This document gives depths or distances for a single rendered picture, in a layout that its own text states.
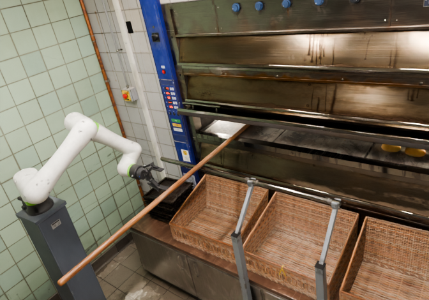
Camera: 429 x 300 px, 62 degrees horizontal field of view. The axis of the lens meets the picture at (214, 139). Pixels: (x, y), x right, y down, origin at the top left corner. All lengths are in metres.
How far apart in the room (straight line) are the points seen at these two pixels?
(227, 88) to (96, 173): 1.49
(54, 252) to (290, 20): 1.85
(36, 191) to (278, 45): 1.48
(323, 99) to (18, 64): 2.03
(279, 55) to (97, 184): 1.99
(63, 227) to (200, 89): 1.21
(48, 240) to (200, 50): 1.45
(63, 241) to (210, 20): 1.58
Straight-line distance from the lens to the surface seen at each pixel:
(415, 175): 2.10
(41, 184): 2.05
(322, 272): 1.85
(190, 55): 2.42
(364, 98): 1.97
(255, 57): 2.13
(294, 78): 2.06
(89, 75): 3.13
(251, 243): 2.36
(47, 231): 2.31
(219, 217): 2.76
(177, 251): 2.68
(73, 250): 2.46
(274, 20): 2.04
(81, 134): 2.03
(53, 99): 2.98
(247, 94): 2.25
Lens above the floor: 2.30
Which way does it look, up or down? 26 degrees down
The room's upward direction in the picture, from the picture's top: 11 degrees counter-clockwise
